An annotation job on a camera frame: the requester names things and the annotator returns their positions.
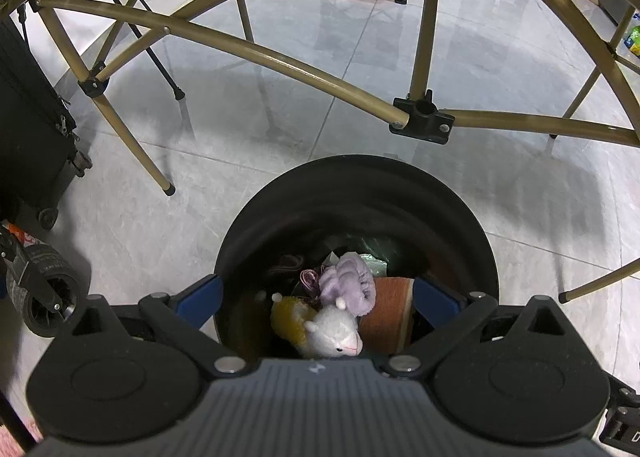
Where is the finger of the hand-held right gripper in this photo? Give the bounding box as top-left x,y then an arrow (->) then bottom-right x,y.
605,371 -> 640,410

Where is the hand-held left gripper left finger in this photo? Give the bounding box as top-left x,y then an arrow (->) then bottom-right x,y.
62,274 -> 251,380

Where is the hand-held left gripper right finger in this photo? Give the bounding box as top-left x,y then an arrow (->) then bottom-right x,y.
384,274 -> 576,380

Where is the pink and orange sponge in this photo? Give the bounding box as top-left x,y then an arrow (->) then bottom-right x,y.
357,276 -> 416,355

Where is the yellow and white plush toy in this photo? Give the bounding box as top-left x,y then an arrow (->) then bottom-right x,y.
270,292 -> 364,359

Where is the shiny purple ribbon bag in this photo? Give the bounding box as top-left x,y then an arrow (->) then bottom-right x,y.
299,267 -> 326,300

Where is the black round waste bin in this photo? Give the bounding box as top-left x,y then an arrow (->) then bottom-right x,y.
213,153 -> 499,373

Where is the black wheeled trolley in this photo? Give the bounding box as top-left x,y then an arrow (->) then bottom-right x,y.
0,220 -> 83,338

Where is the black suitcase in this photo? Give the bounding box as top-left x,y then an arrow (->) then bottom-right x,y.
0,12 -> 93,230

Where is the tan folding table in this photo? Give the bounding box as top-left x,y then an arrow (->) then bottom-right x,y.
0,0 -> 640,305

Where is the black camera tripod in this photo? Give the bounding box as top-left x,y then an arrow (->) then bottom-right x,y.
65,0 -> 186,100

